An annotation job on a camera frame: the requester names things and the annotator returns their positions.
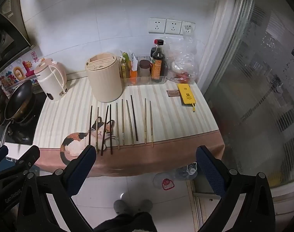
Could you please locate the light wooden chopstick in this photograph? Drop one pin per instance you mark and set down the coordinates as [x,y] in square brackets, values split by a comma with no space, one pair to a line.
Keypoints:
[97,125]
[130,123]

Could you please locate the dark sauce bottle orange label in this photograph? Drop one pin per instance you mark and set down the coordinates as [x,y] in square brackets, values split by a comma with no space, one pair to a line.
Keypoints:
[158,67]

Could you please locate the teal cabinet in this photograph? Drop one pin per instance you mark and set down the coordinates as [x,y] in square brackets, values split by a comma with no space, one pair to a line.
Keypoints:
[39,168]

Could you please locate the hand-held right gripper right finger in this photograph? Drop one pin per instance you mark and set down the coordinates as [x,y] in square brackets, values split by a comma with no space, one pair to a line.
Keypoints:
[209,171]

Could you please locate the grey slipper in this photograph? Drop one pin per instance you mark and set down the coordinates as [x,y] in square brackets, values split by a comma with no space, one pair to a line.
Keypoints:
[120,206]
[145,206]

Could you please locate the red white bottle lid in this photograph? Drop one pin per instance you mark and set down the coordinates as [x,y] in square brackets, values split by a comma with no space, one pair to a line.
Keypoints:
[167,185]

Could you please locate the clear plastic bottle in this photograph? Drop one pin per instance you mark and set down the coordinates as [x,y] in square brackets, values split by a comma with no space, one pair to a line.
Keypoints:
[180,175]

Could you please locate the colourful wall stickers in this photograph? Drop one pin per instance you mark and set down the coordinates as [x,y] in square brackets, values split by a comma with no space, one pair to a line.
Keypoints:
[17,72]

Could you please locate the black induction cooktop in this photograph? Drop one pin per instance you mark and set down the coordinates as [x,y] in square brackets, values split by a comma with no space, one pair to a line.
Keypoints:
[38,106]

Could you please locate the striped cat print tablecloth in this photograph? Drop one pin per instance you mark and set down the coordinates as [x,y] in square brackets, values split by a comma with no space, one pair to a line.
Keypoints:
[173,125]

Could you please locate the black frying pan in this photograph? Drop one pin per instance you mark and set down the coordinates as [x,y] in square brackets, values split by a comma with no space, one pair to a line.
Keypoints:
[18,96]

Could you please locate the orange packet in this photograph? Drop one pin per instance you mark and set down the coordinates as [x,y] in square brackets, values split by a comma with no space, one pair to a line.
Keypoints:
[134,74]

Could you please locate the dark chopstick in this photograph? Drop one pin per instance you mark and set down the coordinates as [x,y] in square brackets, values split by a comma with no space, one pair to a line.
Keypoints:
[134,118]
[111,130]
[104,130]
[90,125]

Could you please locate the brown card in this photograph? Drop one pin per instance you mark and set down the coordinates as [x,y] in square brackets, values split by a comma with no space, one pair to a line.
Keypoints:
[172,93]

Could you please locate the range hood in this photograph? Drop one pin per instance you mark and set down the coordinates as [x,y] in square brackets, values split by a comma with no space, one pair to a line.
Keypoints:
[6,36]

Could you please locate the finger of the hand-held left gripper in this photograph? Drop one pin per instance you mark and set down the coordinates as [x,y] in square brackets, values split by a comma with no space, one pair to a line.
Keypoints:
[28,156]
[0,152]

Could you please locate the brown lid jar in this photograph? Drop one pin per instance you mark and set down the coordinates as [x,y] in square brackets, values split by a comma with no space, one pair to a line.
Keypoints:
[144,69]

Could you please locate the white wall socket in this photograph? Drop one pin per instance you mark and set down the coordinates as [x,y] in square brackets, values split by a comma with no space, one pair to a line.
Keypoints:
[188,28]
[173,26]
[157,25]

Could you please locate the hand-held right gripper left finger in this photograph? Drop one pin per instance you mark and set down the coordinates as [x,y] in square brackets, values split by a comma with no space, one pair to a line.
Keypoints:
[81,171]

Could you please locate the clear plastic bag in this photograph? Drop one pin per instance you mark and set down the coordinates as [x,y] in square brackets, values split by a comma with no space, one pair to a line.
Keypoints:
[183,60]

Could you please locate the clear plastic organizer tray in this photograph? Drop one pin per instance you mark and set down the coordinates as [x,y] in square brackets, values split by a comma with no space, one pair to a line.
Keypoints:
[147,81]

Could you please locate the person's legs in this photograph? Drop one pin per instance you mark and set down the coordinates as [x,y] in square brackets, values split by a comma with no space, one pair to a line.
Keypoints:
[125,222]

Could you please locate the pink white electric kettle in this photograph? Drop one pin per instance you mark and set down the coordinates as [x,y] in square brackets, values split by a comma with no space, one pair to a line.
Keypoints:
[51,79]

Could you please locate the white packet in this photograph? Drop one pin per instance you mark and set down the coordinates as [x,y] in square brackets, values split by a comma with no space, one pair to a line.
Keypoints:
[135,61]

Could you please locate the small red wall sticker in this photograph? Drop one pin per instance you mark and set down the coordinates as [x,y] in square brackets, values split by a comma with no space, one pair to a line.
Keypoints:
[34,56]

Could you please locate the green yellow packet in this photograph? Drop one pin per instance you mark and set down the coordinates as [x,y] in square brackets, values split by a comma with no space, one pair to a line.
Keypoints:
[124,65]

